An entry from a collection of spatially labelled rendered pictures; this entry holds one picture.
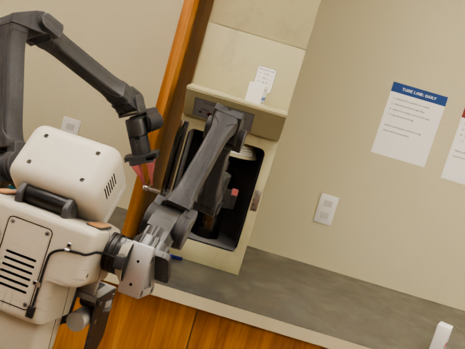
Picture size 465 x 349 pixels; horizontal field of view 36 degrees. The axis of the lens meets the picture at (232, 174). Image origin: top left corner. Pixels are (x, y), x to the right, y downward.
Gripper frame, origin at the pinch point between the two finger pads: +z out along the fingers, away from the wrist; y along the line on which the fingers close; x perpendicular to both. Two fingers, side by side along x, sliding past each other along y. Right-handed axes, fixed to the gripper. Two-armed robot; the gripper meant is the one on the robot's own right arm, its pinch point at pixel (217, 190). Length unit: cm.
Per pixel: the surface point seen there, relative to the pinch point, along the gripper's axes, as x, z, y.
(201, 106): -27.6, -15.9, 11.4
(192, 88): -32.4, -20.1, 15.1
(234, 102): -32.2, -20.1, 1.8
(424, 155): -28, 34, -70
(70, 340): 50, -37, 29
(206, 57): -42.1, -8.6, 14.9
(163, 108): -23.8, -18.0, 22.5
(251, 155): -15.3, -3.6, -7.8
